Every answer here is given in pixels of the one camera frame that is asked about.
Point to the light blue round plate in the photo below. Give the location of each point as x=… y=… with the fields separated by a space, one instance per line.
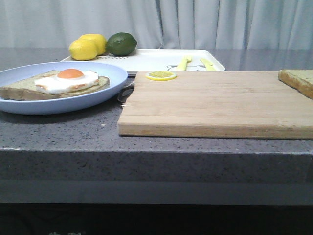
x=117 y=76

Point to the bread slice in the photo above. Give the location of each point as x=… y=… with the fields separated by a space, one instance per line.
x=301 y=80
x=26 y=90

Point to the white serving tray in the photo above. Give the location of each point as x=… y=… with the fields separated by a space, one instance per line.
x=158 y=59

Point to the metal spoon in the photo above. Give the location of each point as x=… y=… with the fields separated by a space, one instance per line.
x=125 y=92

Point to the lemon slice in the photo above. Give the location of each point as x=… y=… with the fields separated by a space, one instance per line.
x=160 y=75

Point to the yellow plastic fork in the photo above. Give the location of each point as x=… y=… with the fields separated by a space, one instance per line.
x=182 y=66

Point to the yellow plastic knife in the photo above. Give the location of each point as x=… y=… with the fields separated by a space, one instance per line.
x=208 y=64

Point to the green lime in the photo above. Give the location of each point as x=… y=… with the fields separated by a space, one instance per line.
x=121 y=44

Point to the rear yellow lemon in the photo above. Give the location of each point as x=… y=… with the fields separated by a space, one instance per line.
x=98 y=39

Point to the yellow lemon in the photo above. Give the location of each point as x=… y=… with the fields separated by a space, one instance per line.
x=83 y=49
x=98 y=39

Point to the fried egg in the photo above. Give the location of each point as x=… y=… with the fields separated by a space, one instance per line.
x=66 y=81

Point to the white curtain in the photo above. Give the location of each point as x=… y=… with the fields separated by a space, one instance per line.
x=156 y=24

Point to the front yellow lemon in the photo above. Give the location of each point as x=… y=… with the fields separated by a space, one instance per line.
x=83 y=49

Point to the wooden cutting board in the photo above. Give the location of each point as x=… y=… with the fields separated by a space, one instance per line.
x=227 y=104

